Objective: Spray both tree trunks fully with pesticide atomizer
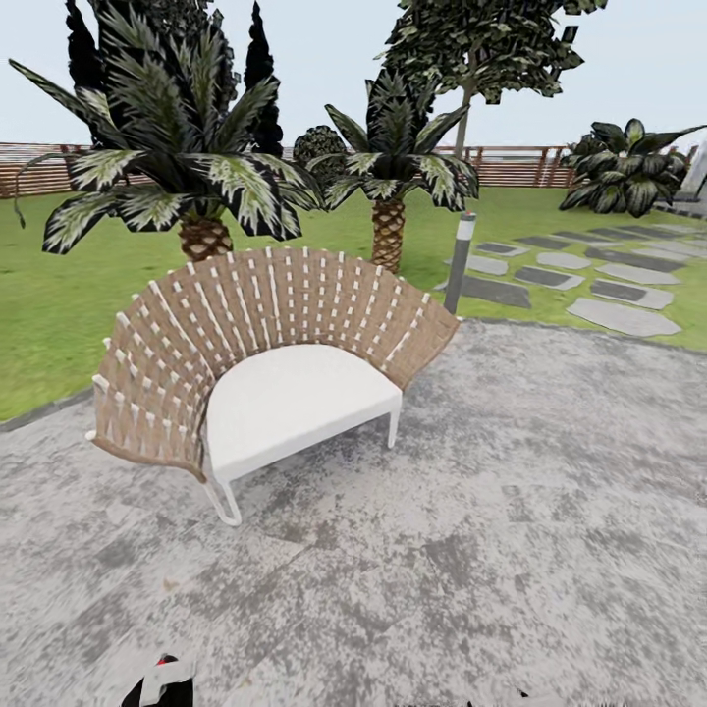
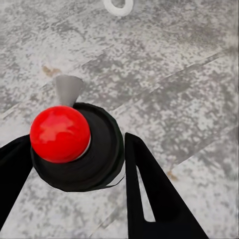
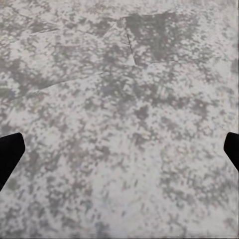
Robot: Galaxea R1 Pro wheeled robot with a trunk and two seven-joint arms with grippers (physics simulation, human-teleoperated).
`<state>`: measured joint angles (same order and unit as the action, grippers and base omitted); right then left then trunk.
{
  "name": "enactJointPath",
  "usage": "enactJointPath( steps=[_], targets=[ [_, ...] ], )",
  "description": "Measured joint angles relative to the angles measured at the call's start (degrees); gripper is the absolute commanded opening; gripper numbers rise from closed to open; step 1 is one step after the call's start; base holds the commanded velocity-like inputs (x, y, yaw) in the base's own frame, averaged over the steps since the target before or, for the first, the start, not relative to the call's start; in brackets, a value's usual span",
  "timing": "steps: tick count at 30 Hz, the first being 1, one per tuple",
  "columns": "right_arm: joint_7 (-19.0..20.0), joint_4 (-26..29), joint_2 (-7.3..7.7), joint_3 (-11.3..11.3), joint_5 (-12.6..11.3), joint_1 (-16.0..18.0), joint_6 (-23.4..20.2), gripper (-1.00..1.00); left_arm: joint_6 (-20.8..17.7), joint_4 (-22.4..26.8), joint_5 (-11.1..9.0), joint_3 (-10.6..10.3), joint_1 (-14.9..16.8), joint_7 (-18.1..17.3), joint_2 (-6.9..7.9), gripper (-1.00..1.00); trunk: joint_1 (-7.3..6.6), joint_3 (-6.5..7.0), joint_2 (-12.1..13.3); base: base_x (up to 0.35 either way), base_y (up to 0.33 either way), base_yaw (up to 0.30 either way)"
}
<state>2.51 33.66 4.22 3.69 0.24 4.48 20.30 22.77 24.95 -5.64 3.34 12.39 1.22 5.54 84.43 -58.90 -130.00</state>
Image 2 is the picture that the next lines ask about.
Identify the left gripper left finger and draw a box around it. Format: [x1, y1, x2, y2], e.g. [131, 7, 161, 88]
[0, 135, 33, 230]

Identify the pesticide atomizer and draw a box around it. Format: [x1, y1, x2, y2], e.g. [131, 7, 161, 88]
[30, 74, 125, 192]

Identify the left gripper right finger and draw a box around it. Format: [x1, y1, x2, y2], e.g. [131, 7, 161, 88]
[124, 132, 209, 239]

